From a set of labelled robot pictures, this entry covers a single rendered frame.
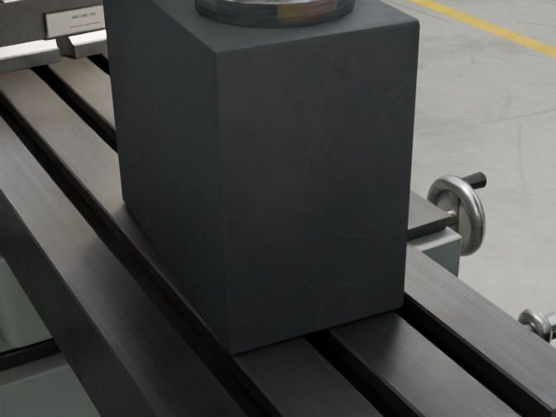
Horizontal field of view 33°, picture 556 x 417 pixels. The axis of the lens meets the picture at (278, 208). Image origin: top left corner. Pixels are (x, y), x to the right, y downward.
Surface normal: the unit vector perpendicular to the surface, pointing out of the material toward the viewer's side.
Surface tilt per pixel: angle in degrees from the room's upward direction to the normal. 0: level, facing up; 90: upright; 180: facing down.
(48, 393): 90
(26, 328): 90
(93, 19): 90
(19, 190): 0
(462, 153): 0
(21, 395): 90
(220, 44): 0
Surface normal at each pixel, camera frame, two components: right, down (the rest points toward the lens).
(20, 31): 0.54, 0.39
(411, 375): -0.01, -0.88
